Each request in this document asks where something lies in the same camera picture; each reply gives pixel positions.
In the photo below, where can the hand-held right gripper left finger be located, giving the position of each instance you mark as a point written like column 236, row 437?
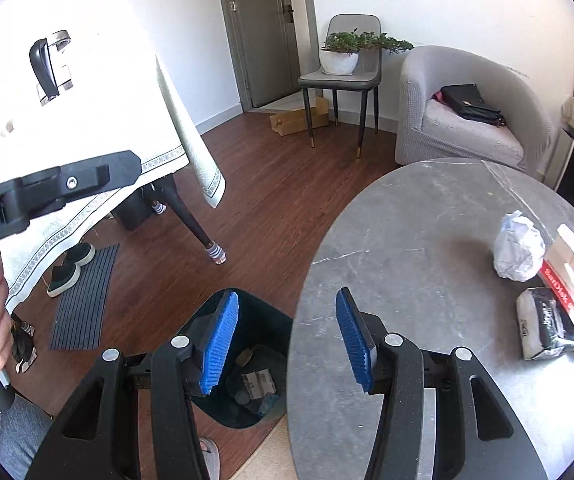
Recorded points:
column 222, row 345

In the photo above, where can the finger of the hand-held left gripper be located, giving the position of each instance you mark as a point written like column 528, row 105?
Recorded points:
column 92, row 175

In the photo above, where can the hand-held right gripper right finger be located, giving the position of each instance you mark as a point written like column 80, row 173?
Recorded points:
column 352, row 340

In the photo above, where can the dark trash bin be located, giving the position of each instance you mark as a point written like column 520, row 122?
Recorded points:
column 272, row 320

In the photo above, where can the small white paper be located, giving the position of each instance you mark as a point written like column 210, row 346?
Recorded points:
column 517, row 247

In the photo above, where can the black storage box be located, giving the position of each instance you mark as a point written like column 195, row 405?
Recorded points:
column 132, row 210

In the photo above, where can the dark sneaker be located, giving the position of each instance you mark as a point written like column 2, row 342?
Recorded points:
column 63, row 280
column 81, row 254

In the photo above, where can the pale green tablecloth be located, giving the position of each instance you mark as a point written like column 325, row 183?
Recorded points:
column 192, row 160

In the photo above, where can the dark table leg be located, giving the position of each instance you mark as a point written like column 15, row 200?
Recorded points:
column 187, row 210

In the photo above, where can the beige rug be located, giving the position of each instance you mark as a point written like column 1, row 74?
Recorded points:
column 262, row 450

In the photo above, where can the grey slipper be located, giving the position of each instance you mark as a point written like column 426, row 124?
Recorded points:
column 212, row 457

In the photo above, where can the black steel kettle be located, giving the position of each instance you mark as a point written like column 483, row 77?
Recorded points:
column 42, row 65

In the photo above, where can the black white snack packet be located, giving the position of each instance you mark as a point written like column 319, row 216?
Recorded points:
column 547, row 322

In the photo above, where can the flat brown cardboard box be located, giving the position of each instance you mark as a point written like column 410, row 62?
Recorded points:
column 297, row 117

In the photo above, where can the grey door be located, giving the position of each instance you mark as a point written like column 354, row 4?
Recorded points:
column 262, row 35

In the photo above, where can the person's grey trouser leg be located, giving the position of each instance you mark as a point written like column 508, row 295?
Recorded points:
column 22, row 440

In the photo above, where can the red white cardboard box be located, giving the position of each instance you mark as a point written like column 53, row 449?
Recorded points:
column 567, row 260

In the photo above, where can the grey armchair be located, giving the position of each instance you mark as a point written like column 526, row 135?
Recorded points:
column 417, row 110

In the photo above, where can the grey chair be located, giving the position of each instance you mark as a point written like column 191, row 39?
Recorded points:
column 337, row 81

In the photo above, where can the black bag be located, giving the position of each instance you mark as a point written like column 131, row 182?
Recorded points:
column 467, row 102

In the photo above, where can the potted bonsai plant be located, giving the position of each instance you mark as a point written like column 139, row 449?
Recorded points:
column 339, row 62

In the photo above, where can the white desk frame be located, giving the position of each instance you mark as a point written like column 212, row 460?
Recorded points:
column 559, row 160

